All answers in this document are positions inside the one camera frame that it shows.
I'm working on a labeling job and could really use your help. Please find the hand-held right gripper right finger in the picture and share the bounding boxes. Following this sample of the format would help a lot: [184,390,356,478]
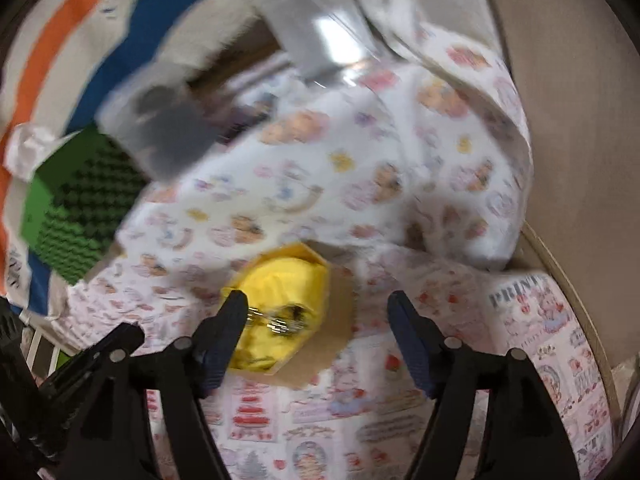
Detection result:
[387,290,582,480]

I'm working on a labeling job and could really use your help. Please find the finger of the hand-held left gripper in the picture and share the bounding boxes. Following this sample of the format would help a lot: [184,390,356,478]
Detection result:
[35,322,146,411]

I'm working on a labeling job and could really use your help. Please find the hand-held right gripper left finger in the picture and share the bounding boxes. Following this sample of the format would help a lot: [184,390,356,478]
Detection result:
[57,290,250,480]

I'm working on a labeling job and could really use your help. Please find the silver bracelet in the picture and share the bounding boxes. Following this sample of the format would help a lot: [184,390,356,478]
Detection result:
[247,304,308,337]

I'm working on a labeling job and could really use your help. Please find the yellow lined cardboard box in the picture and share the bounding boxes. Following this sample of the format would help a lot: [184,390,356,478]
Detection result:
[220,241,357,390]

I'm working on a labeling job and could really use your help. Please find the strawberry print tablecloth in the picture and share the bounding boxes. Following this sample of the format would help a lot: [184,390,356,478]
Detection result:
[55,255,621,480]

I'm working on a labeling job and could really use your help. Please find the green checkered tissue box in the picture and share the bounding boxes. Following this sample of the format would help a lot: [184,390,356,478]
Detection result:
[20,125,151,286]

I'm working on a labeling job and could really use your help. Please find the white patterned gift bag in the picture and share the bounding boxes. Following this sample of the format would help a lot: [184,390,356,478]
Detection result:
[115,0,533,275]

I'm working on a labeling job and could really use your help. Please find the white tissue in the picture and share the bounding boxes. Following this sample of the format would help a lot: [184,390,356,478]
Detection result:
[5,125,68,182]

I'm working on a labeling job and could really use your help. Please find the clear plastic container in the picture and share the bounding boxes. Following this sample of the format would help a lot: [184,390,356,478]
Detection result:
[97,65,222,182]

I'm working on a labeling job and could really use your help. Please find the striped blanket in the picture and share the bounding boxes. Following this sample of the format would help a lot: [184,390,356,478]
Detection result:
[0,0,281,311]

